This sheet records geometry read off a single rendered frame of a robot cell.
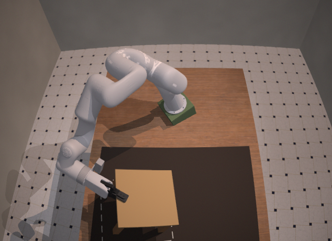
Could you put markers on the dark brown floor mat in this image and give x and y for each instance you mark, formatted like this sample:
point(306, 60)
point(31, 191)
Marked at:
point(213, 187)

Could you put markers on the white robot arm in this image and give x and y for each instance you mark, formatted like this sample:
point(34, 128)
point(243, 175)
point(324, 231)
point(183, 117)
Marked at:
point(131, 67)

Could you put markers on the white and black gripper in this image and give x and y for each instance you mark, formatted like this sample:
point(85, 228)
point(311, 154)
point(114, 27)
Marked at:
point(101, 186)

